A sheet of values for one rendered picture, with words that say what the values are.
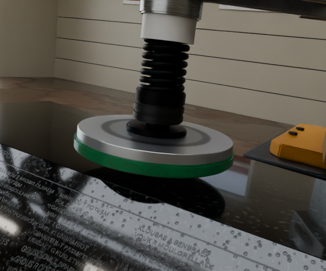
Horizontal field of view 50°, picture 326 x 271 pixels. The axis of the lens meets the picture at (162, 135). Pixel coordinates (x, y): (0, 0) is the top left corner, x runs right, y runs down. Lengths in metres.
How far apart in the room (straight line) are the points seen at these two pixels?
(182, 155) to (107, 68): 8.04
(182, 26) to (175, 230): 0.24
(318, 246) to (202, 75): 6.80
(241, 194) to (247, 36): 6.44
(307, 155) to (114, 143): 0.70
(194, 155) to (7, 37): 8.38
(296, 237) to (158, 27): 0.28
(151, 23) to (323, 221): 0.31
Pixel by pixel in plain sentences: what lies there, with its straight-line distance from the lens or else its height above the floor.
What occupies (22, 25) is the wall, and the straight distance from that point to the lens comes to 8.93.
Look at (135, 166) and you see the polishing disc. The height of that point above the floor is 0.86.
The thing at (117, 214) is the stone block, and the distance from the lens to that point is 0.42.
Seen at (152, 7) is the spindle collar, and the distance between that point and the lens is 0.45.
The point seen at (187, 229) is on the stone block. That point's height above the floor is 0.81.
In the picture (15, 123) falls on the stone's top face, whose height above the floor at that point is 0.82.
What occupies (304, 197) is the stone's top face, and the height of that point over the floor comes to 0.82.
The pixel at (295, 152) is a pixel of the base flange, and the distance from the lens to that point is 1.03.
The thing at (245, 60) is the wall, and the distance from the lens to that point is 6.84.
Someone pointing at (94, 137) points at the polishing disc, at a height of 0.88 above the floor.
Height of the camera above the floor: 0.99
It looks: 13 degrees down
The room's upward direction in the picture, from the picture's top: 7 degrees clockwise
